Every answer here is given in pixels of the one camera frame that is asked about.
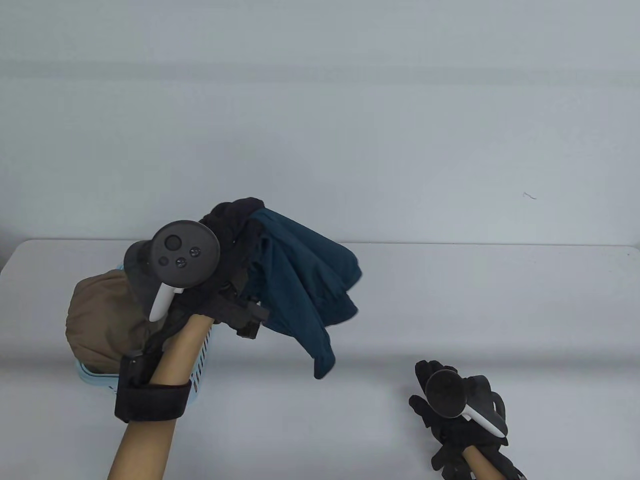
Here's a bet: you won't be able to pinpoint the person's left forearm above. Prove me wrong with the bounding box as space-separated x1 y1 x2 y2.
107 312 213 480

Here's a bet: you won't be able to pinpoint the person's right forearm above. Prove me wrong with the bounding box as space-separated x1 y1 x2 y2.
462 442 526 480

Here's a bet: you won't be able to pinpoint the dark teal shorts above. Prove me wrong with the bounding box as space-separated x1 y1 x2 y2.
242 207 362 380

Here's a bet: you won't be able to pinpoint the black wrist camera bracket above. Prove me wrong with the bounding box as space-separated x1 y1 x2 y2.
215 292 271 340

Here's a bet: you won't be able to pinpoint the brown crumpled garment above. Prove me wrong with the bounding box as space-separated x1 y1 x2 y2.
66 269 166 376

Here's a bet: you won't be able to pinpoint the person's left hand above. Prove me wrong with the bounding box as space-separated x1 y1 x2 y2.
172 197 271 326

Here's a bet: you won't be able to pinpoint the person's right hand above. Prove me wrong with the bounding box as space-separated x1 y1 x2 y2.
409 360 510 473

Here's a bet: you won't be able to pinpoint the light blue plastic basket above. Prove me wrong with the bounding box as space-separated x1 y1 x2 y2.
75 262 215 406

